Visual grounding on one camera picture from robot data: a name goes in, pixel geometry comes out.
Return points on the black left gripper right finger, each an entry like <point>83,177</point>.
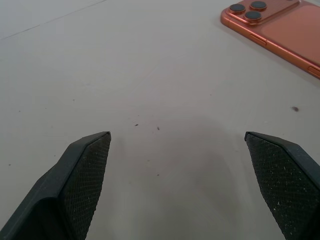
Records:
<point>287,180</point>

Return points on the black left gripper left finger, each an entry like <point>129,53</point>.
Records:
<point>75,180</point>

